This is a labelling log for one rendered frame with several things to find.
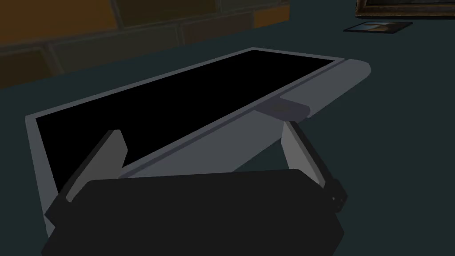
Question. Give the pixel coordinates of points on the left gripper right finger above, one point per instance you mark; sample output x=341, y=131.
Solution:
x=302, y=153

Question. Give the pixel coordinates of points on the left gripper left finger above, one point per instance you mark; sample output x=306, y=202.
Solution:
x=103, y=160

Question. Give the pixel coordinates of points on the large brown framed picture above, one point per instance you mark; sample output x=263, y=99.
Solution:
x=405, y=9

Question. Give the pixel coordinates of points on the small dark framed picture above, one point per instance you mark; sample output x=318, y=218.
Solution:
x=378, y=27

